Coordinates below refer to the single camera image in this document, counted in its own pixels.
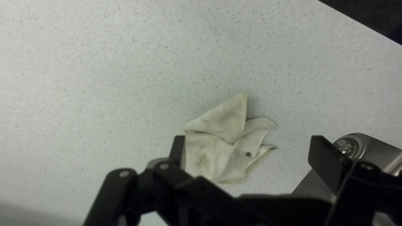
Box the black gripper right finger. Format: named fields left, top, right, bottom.
left=308, top=134, right=402, bottom=226

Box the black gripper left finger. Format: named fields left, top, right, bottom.
left=82, top=134, right=262, bottom=226

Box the cream cloth towel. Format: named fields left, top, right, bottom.
left=182, top=92, right=280, bottom=186

